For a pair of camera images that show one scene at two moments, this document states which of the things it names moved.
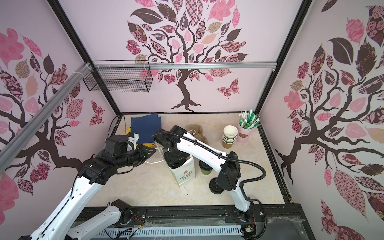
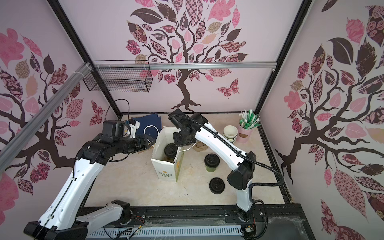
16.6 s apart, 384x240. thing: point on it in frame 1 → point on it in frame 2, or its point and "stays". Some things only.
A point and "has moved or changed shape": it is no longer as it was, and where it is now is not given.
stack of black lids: (214, 187) stays
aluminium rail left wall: (30, 127) stays
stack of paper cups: (230, 134) stays
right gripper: (170, 161) → (177, 142)
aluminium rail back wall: (183, 66) stays
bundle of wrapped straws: (249, 119) stays
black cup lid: (204, 166) has moved or changed shape
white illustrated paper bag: (183, 174) has moved or changed shape
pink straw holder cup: (243, 135) stays
